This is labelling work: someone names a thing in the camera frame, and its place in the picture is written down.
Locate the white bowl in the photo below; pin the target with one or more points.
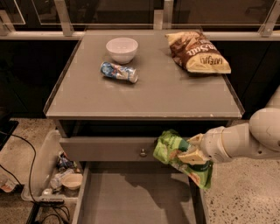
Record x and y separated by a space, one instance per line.
122 50

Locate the metal railing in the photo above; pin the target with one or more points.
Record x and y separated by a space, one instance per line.
220 20

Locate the round metal drawer knob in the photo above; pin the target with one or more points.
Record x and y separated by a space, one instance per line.
143 153

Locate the small bowl in bin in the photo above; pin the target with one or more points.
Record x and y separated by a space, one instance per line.
72 181

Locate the brown yellow chip bag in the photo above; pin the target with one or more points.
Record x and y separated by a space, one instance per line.
193 51

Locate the grey drawer cabinet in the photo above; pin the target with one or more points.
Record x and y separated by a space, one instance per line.
86 104

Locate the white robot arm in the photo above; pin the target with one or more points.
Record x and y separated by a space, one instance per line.
259 138

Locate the clear plastic bin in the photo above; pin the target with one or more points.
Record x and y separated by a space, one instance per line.
43 170

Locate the open middle drawer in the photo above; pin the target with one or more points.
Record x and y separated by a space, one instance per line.
137 193

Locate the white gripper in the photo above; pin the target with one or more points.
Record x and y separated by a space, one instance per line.
210 144

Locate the bottle on floor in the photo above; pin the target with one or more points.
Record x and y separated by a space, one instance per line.
6 184

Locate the green rice chip bag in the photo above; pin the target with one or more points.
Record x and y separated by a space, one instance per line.
169 145

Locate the plastic bottle in bin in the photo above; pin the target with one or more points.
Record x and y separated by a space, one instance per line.
56 181

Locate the crumpled blue bag in bin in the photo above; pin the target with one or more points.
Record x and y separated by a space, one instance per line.
64 163

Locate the blue soda can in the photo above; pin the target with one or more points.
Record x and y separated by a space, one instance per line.
118 72

